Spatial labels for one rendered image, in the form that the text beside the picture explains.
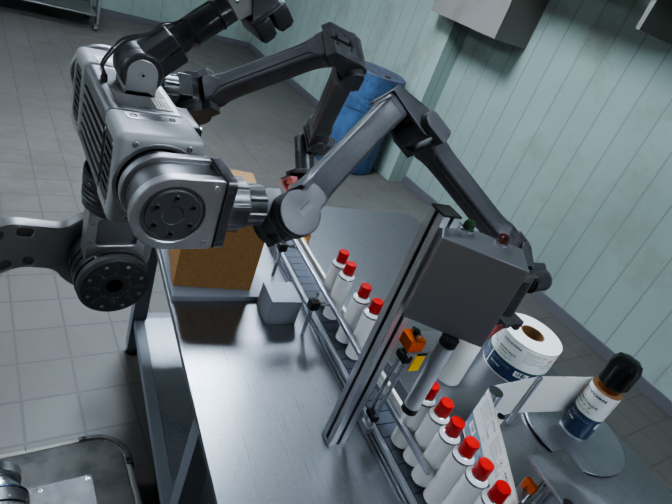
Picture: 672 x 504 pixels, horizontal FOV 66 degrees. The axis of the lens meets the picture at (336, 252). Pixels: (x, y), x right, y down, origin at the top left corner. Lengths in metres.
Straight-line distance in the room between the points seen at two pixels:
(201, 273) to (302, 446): 0.60
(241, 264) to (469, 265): 0.84
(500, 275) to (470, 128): 4.14
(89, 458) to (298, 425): 0.82
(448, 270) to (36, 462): 1.44
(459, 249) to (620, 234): 3.32
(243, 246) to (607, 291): 3.20
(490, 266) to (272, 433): 0.67
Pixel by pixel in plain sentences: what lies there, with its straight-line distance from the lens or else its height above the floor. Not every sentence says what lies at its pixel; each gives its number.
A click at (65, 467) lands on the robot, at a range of 1.95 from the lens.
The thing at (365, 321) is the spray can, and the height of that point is 1.02.
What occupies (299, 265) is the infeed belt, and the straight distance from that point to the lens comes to 1.83.
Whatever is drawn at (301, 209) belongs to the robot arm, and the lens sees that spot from 0.85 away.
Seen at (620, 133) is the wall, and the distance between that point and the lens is 4.30.
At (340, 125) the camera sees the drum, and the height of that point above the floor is 0.43.
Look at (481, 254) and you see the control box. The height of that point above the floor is 1.47.
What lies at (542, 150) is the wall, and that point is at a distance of 4.60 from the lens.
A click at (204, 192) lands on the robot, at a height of 1.49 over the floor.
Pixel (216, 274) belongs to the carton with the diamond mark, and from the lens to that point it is 1.63.
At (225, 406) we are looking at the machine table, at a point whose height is 0.83.
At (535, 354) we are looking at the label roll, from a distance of 1.73.
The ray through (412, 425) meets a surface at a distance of 1.31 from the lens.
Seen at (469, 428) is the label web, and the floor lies 0.95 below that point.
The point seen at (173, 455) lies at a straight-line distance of 2.01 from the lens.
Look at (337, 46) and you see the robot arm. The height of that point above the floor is 1.67.
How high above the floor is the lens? 1.84
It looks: 29 degrees down
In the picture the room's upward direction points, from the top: 22 degrees clockwise
